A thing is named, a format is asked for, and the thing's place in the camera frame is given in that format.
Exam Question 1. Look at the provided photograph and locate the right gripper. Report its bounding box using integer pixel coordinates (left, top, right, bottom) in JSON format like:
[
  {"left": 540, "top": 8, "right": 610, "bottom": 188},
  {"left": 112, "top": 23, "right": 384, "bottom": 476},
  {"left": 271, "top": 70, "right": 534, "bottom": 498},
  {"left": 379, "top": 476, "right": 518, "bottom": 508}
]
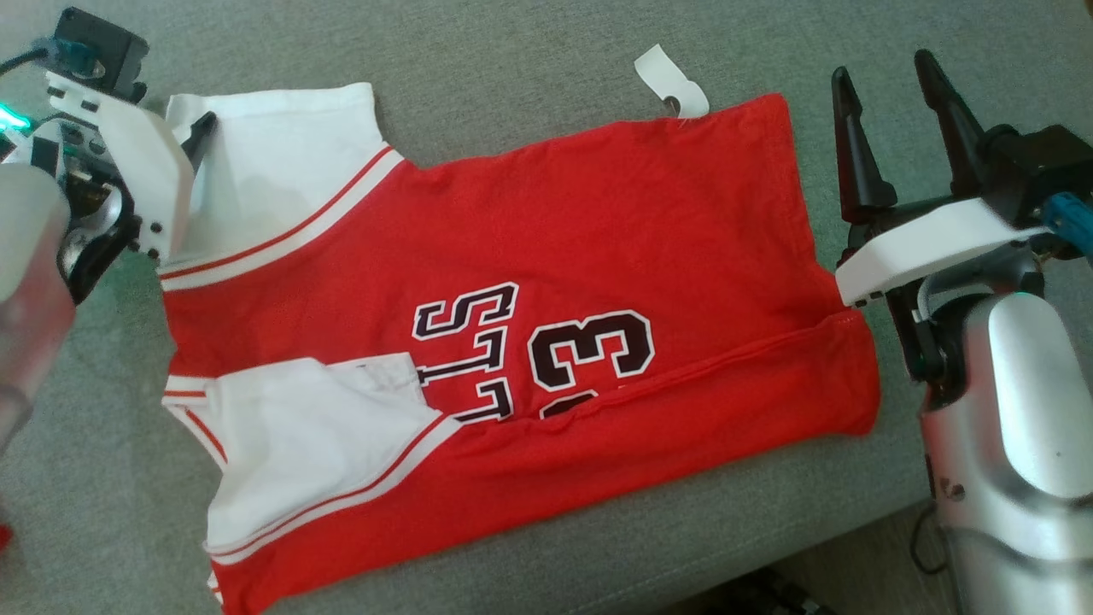
[{"left": 833, "top": 50, "right": 1053, "bottom": 384}]

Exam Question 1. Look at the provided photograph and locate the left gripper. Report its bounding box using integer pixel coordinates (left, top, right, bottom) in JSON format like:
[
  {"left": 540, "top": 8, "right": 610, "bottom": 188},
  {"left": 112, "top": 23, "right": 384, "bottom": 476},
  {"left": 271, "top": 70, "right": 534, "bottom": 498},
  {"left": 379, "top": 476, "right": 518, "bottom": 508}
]
[{"left": 0, "top": 73, "right": 219, "bottom": 304}]

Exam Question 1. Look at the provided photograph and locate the red Bulls jersey shirt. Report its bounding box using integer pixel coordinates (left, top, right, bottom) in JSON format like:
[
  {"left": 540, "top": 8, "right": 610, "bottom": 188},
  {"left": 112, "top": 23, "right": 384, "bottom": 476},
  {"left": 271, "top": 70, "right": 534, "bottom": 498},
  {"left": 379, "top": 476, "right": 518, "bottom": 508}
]
[{"left": 158, "top": 81, "right": 882, "bottom": 615}]

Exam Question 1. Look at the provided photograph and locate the white paper tag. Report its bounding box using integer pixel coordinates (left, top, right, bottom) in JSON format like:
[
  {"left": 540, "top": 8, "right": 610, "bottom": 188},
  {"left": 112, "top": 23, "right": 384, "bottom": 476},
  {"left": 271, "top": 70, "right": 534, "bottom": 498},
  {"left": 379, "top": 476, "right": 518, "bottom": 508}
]
[{"left": 634, "top": 44, "right": 710, "bottom": 119}]

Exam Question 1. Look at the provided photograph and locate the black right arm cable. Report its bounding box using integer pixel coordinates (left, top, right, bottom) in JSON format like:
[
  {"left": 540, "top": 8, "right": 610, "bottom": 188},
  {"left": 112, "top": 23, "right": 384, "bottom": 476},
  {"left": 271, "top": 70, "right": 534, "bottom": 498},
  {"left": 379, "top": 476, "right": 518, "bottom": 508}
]
[{"left": 908, "top": 192, "right": 1093, "bottom": 575}]

